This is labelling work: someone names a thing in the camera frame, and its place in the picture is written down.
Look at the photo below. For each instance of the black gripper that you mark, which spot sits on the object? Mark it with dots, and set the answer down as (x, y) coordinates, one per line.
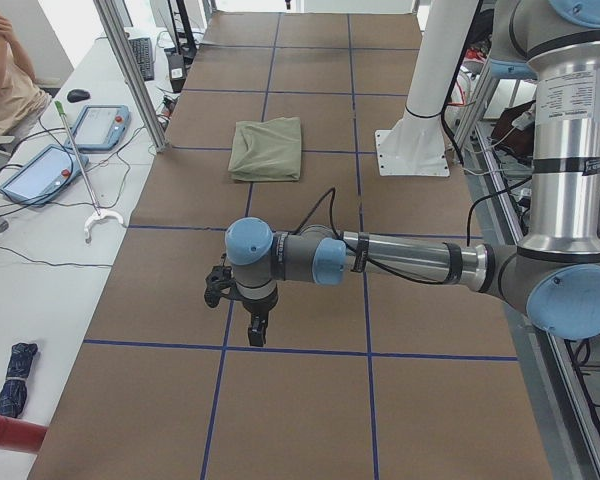
(256, 306)

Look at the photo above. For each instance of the sage green long-sleeve shirt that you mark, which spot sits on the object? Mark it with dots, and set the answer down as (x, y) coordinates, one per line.
(269, 151)

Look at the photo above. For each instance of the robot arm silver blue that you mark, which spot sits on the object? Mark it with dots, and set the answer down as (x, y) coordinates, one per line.
(261, 258)

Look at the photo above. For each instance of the seated person beige clothes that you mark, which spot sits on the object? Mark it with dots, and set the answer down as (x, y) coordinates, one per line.
(22, 101)

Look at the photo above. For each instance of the white reacher grabber stick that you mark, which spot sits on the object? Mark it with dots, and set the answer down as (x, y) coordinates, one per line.
(100, 213)

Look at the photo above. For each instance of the far blue teach pendant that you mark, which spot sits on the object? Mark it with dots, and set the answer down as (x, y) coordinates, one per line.
(99, 128)

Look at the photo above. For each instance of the blue teach pendant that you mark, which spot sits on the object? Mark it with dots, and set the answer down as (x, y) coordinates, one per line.
(99, 128)
(42, 178)

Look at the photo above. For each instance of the folded dark blue umbrella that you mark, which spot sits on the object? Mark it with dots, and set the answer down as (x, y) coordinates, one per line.
(13, 394)

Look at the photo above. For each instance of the near blue teach pendant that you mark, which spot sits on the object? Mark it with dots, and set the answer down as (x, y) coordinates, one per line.
(42, 178)

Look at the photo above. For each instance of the black power adapter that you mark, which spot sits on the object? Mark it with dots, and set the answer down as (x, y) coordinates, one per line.
(177, 71)

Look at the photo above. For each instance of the red cylinder tube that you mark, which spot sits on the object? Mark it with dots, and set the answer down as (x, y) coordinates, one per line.
(21, 436)

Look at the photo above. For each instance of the black computer mouse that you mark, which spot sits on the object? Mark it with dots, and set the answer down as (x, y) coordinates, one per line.
(77, 95)

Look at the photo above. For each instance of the black keyboard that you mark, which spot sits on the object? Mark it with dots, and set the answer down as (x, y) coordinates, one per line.
(143, 54)

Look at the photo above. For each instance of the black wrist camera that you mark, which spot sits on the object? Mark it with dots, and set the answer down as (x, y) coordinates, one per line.
(220, 284)

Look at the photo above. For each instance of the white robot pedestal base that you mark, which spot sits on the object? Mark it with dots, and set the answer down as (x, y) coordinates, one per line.
(415, 145)

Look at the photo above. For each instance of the aluminium frame rail structure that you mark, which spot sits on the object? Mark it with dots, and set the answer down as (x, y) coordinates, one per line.
(552, 274)

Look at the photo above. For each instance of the aluminium frame post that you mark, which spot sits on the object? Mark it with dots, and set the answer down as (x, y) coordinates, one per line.
(114, 29)

